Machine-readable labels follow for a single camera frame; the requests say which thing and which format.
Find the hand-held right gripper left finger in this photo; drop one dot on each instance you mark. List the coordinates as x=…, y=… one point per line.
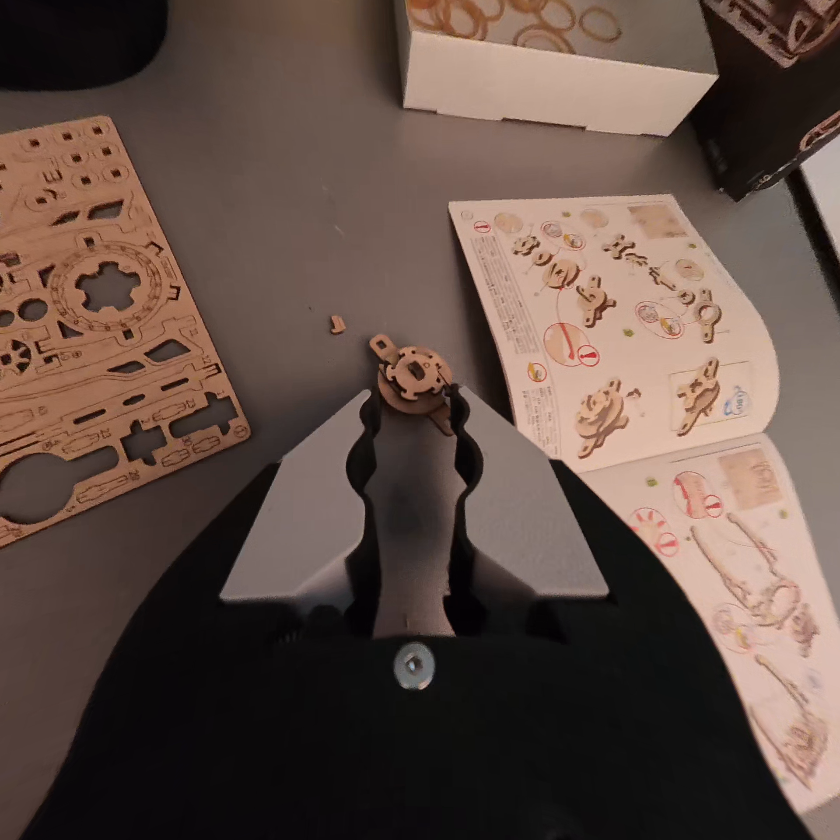
x=308, y=525

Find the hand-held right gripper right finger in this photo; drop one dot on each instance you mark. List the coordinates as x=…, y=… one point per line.
x=525, y=518

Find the small round wooden model assembly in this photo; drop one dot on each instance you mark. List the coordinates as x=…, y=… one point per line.
x=410, y=374

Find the laser-cut wooden parts sheet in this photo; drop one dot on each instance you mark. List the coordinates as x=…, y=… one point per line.
x=149, y=289

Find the printed instruction booklet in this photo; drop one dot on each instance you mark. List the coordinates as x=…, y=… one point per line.
x=656, y=367

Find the tiny wooden offcut piece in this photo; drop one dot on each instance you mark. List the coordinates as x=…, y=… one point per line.
x=337, y=325

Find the white cardboard box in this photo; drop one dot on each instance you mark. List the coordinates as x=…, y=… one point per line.
x=558, y=92

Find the white flat panel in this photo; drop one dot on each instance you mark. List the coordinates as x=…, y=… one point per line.
x=825, y=197

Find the dark printed product box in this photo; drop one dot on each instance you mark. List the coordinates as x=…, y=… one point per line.
x=754, y=98

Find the pile of rubber bands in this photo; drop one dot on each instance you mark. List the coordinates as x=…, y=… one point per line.
x=453, y=13

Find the black rounded object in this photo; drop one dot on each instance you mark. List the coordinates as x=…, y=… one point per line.
x=72, y=39

